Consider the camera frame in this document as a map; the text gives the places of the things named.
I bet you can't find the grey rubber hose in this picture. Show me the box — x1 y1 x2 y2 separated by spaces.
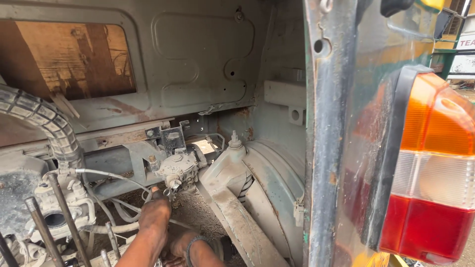
85 185 149 235

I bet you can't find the grey wheel arch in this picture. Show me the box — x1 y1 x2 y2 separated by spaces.
242 139 306 267

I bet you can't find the grey dusty carburetor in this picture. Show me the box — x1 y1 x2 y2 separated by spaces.
154 148 200 196

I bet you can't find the grey metal mounting bracket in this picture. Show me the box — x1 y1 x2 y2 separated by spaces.
145 120 190 156

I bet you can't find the dark metal rod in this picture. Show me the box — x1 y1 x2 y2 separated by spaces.
0 231 20 267

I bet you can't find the green vehicle body pillar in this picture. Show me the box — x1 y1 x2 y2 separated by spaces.
302 0 446 267

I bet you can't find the orange white red tail lamp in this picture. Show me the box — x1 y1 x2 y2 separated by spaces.
379 71 475 266

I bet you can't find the dusty engine intake housing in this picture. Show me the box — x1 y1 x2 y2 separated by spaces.
24 171 98 242

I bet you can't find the long threaded metal stud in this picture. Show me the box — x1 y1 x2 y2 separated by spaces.
47 173 92 267
24 196 66 267

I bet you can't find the dusty grey frame beam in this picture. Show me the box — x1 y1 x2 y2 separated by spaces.
196 177 291 267

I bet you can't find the person's left hand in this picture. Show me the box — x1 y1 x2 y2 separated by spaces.
139 186 172 239

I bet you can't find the grey metal firewall panel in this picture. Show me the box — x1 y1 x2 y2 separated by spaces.
0 0 307 149

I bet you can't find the black handle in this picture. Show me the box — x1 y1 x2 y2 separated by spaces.
380 0 415 18

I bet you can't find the white fluid reservoir tank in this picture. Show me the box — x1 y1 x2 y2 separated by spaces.
200 130 248 194

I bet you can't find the black corrugated air hose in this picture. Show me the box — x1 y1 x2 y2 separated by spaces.
0 84 87 172

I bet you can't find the white control cable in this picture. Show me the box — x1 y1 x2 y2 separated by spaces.
73 168 153 194

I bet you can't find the white shop sign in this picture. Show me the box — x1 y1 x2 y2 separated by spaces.
446 31 475 75

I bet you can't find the person's right hand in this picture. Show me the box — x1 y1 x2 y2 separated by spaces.
161 231 198 267

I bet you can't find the white plastic connector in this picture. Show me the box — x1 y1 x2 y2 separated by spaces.
293 196 306 227

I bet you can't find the grey box bracket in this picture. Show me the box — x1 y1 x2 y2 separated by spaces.
263 79 307 127

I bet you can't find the brown wooden board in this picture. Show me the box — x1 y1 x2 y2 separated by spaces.
0 20 137 101

